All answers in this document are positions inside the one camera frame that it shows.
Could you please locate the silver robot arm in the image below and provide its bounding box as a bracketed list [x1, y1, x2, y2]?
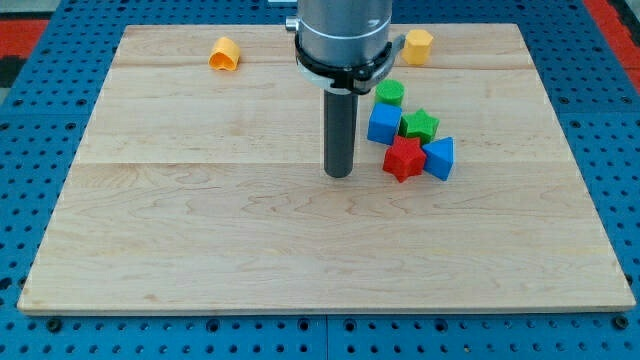
[296, 0, 392, 67]

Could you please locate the yellow hexagon block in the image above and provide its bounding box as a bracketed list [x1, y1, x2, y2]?
[401, 29, 434, 66]

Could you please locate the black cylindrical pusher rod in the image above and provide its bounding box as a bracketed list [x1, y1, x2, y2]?
[323, 92, 358, 178]

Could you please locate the red star block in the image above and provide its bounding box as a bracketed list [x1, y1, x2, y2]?
[382, 135, 427, 183]

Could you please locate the blue cube block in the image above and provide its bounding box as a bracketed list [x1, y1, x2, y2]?
[367, 103, 402, 145]

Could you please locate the green star block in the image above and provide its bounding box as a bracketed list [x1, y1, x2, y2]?
[398, 108, 440, 145]

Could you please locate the green cylinder block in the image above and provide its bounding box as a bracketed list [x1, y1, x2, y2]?
[375, 79, 405, 107]

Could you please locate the wooden board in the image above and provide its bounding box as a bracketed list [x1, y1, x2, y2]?
[18, 24, 635, 316]

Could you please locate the blue triangle block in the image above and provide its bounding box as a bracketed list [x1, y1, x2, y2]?
[422, 137, 455, 181]

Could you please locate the black clamp ring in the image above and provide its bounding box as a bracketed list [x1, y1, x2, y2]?
[293, 33, 406, 96]

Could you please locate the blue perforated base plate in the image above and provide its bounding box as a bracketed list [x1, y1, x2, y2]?
[1, 0, 639, 359]

